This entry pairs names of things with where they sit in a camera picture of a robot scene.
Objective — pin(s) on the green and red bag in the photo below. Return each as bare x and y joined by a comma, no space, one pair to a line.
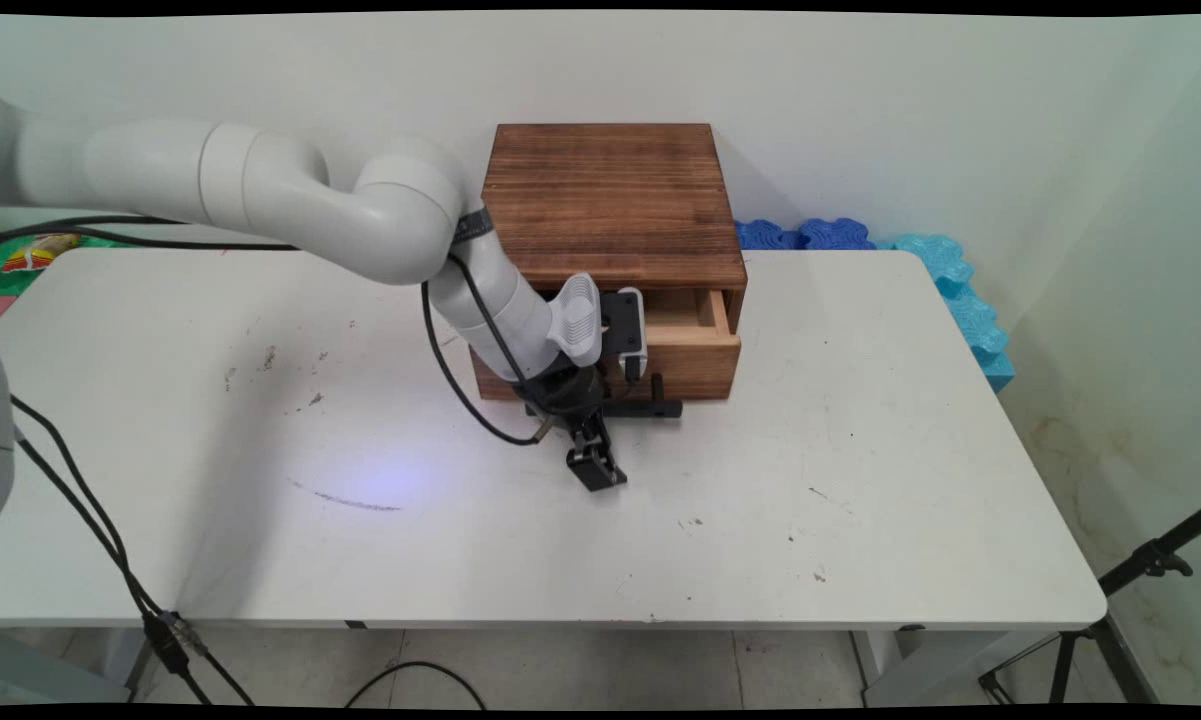
30,258

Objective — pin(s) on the black and white wrist camera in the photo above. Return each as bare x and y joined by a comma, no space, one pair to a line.
622,325

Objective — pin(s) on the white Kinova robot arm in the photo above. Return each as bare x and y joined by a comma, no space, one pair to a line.
380,215

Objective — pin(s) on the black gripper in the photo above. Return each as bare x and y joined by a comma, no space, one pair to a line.
570,395

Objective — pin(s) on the dark blue foam mat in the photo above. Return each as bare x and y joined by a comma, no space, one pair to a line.
835,234
763,236

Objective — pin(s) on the brown wooden drawer cabinet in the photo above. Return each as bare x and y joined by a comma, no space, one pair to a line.
610,200

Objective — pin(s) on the light blue foam mat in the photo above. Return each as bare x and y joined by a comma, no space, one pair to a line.
980,335
928,260

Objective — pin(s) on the black tripod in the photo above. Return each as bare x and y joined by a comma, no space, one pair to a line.
1150,560

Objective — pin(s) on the white table leg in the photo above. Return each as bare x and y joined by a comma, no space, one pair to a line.
945,665

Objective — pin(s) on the wooden drawer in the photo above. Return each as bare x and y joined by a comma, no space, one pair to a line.
695,350

